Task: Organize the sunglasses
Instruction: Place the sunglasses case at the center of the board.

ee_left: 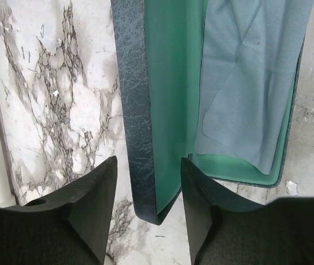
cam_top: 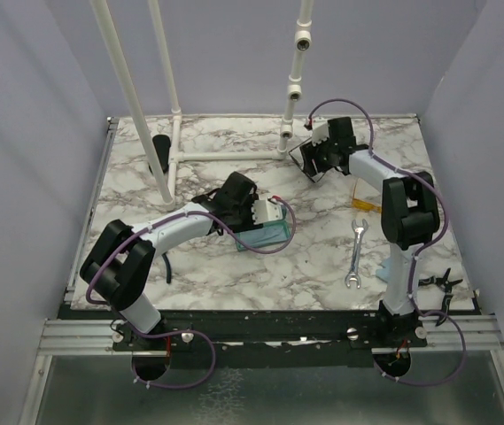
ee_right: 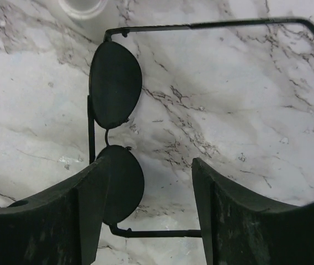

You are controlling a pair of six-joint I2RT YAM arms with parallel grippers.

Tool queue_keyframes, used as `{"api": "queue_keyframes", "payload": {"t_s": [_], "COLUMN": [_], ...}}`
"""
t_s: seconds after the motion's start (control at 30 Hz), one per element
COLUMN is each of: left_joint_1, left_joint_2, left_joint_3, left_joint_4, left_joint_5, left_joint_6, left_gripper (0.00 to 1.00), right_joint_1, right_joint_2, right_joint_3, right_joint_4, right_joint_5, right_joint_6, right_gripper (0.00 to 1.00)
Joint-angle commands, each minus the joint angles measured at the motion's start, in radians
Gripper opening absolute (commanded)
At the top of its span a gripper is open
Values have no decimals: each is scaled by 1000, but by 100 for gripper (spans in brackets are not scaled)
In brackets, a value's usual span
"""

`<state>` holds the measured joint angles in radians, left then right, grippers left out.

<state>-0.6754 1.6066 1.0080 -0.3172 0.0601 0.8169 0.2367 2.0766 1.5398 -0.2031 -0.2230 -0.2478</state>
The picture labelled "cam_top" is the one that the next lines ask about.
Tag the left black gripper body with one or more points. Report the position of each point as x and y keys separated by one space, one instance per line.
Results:
x=243 y=220

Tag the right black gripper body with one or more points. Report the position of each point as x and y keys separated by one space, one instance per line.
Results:
x=331 y=150

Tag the black wire-frame sunglasses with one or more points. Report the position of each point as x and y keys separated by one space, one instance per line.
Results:
x=295 y=156

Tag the blue-grey glasses case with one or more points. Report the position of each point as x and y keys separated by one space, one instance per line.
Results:
x=280 y=223

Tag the blue cleaning cloth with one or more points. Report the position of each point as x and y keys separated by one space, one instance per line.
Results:
x=263 y=237

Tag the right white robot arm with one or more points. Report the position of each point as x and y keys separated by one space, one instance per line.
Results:
x=409 y=207

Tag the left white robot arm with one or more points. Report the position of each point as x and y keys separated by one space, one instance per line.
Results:
x=118 y=266

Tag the orange sunglasses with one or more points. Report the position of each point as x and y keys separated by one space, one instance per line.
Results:
x=363 y=205

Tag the black cylinder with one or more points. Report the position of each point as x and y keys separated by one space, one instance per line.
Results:
x=162 y=145

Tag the silver wrench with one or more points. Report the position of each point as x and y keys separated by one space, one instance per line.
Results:
x=353 y=276

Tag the crumpled blue cloth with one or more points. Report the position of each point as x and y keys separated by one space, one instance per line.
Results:
x=383 y=271

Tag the black clamp tool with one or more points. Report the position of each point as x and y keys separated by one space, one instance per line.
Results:
x=445 y=284

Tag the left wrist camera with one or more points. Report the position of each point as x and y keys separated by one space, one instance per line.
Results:
x=265 y=210

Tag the white PVC pipe frame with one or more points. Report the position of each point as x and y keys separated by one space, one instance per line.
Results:
x=166 y=182

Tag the blue-handled pliers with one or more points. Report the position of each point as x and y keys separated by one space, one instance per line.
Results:
x=168 y=268

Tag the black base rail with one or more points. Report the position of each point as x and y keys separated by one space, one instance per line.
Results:
x=245 y=339

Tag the aluminium extrusion rail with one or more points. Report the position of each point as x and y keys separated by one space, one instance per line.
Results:
x=76 y=338

